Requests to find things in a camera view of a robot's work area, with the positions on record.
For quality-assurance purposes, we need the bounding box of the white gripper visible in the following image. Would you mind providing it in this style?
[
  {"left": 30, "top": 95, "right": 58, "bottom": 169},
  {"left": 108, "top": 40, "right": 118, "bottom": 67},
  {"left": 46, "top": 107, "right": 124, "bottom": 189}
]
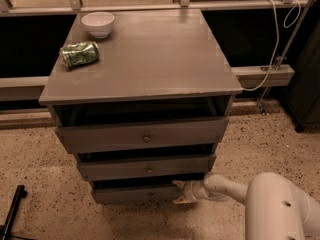
[{"left": 172, "top": 180, "right": 204, "bottom": 204}]

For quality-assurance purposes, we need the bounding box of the grey bottom drawer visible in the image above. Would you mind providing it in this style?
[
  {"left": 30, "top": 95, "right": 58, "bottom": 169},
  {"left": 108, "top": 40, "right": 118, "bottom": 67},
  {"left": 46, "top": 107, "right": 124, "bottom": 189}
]
[{"left": 92, "top": 184, "right": 182, "bottom": 204}]

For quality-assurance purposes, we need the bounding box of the grey drawer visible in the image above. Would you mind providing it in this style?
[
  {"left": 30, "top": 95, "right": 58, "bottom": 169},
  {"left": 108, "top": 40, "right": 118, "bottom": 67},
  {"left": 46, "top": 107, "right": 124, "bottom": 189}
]
[
  {"left": 56, "top": 117, "right": 228, "bottom": 154},
  {"left": 92, "top": 184, "right": 182, "bottom": 204},
  {"left": 78, "top": 154, "right": 215, "bottom": 181}
]

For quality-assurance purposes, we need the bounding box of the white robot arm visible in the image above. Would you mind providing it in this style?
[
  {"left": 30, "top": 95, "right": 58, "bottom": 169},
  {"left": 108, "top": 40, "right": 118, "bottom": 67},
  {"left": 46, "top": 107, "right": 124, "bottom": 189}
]
[{"left": 173, "top": 172, "right": 320, "bottom": 240}]

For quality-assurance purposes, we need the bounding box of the grey top drawer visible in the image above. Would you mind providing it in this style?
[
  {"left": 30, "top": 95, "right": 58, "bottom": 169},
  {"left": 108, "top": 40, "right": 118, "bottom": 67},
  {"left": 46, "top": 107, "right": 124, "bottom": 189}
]
[{"left": 56, "top": 117, "right": 228, "bottom": 154}]

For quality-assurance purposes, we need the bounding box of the grey middle drawer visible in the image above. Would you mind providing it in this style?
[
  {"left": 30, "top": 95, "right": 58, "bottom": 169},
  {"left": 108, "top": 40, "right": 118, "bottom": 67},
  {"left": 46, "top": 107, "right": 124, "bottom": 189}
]
[{"left": 78, "top": 154, "right": 215, "bottom": 181}]

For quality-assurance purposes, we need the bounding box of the grey wooden drawer cabinet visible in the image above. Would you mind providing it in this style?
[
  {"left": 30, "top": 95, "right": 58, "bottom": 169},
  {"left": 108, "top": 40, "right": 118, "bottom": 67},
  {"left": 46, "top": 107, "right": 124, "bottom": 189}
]
[{"left": 39, "top": 10, "right": 241, "bottom": 204}]

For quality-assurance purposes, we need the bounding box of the metal diagonal rod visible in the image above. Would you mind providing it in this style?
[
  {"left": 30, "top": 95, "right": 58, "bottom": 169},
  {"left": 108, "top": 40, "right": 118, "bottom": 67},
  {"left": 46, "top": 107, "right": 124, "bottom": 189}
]
[{"left": 252, "top": 0, "right": 314, "bottom": 115}]

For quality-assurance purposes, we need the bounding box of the dark cabinet at right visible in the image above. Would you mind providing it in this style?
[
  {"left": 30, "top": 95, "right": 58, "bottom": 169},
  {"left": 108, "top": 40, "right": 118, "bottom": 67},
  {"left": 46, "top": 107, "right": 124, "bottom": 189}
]
[{"left": 282, "top": 22, "right": 320, "bottom": 133}]

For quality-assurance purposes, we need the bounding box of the black stand leg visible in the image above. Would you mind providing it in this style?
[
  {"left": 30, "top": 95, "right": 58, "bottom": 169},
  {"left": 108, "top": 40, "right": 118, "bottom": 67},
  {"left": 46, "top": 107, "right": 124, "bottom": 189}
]
[{"left": 0, "top": 185, "right": 27, "bottom": 240}]

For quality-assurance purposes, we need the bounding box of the crushed green soda can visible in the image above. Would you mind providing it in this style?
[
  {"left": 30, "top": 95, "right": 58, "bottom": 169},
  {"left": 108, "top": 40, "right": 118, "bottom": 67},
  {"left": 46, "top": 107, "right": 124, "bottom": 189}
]
[{"left": 59, "top": 41, "right": 100, "bottom": 68}]

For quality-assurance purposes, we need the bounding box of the white ceramic bowl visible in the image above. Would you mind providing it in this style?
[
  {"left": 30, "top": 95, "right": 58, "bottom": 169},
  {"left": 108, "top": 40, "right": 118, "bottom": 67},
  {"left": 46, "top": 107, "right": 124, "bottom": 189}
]
[{"left": 81, "top": 12, "right": 115, "bottom": 39}]

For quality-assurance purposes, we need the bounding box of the white cable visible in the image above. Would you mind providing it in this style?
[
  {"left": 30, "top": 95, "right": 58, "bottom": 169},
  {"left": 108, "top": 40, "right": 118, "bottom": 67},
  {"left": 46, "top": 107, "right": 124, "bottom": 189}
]
[{"left": 241, "top": 0, "right": 302, "bottom": 93}]

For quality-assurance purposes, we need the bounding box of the grey metal railing frame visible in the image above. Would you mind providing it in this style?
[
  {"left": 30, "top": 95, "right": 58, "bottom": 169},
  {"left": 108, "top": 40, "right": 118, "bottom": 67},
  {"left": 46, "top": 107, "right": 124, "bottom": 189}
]
[{"left": 0, "top": 0, "right": 320, "bottom": 102}]

